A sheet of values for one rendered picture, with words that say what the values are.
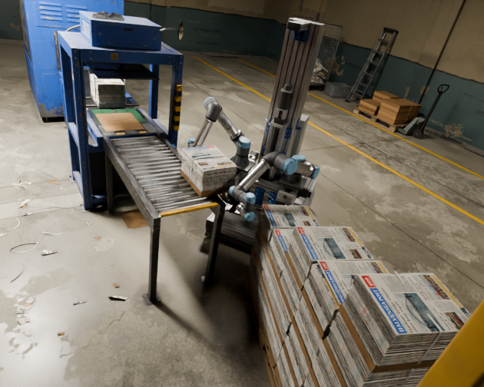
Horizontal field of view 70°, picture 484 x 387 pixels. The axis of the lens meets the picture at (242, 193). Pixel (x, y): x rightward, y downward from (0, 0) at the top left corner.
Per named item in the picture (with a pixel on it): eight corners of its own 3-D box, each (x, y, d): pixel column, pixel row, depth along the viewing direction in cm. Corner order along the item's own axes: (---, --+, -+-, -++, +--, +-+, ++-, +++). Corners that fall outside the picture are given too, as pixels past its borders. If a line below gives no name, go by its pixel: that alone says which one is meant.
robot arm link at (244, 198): (239, 191, 239) (237, 204, 245) (250, 199, 233) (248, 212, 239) (246, 188, 244) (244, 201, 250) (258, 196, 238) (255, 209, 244)
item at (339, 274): (379, 261, 185) (380, 259, 184) (411, 303, 161) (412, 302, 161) (316, 261, 176) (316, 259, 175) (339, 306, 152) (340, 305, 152)
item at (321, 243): (350, 227, 208) (351, 226, 207) (374, 260, 184) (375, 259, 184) (293, 226, 198) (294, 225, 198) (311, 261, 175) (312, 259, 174)
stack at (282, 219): (284, 281, 309) (309, 204, 267) (339, 421, 214) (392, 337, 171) (243, 282, 300) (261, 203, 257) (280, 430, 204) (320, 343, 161)
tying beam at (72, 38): (183, 65, 322) (183, 54, 317) (72, 61, 273) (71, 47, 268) (157, 48, 368) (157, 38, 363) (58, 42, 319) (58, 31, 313)
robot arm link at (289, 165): (309, 160, 293) (276, 151, 249) (323, 168, 285) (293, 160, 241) (303, 173, 296) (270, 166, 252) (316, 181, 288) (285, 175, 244)
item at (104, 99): (125, 107, 388) (125, 84, 374) (97, 107, 372) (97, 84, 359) (116, 96, 413) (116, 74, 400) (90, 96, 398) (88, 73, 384)
